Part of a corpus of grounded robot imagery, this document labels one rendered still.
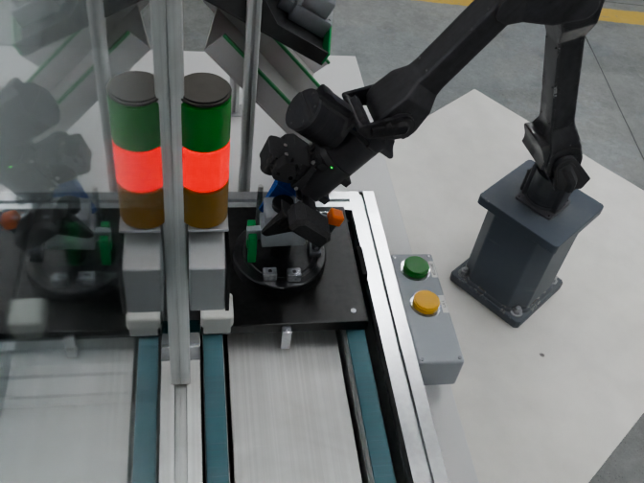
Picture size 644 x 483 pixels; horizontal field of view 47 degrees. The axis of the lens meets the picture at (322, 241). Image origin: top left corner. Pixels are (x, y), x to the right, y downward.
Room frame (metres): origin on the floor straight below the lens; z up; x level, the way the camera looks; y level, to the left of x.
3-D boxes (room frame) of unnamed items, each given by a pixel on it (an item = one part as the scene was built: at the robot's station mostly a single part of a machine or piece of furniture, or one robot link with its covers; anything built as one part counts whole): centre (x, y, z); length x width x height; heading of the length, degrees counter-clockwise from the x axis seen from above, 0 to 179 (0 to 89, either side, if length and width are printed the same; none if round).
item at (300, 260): (0.76, 0.06, 0.98); 0.14 x 0.14 x 0.02
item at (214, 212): (0.54, 0.13, 1.28); 0.05 x 0.05 x 0.05
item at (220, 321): (0.64, 0.13, 0.97); 0.05 x 0.05 x 0.04; 14
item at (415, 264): (0.79, -0.15, 0.96); 0.04 x 0.04 x 0.02
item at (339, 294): (0.76, 0.06, 0.96); 0.24 x 0.24 x 0.02; 14
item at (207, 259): (0.54, 0.13, 1.29); 0.12 x 0.05 x 0.25; 14
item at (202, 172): (0.54, 0.13, 1.33); 0.05 x 0.05 x 0.05
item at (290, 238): (0.75, 0.07, 1.06); 0.08 x 0.04 x 0.07; 105
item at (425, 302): (0.73, -0.17, 0.96); 0.04 x 0.04 x 0.02
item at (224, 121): (0.54, 0.13, 1.38); 0.05 x 0.05 x 0.05
